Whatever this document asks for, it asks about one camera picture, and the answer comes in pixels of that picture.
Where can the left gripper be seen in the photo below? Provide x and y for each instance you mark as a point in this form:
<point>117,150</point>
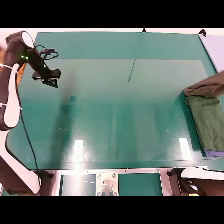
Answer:
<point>48,75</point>

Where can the green T-shirt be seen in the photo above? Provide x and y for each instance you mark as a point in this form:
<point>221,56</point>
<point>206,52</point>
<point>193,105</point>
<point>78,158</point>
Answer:
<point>208,123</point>

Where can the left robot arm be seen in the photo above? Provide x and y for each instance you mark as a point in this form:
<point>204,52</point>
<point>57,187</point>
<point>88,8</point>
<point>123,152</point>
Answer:
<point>11,100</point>

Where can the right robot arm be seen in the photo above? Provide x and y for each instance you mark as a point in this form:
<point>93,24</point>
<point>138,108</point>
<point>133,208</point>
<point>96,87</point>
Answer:
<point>200,181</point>

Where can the purple garment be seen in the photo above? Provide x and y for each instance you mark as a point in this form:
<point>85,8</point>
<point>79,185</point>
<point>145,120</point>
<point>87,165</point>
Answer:
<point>215,153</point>

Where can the silver frame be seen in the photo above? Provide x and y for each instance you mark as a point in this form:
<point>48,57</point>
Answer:
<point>106,181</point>

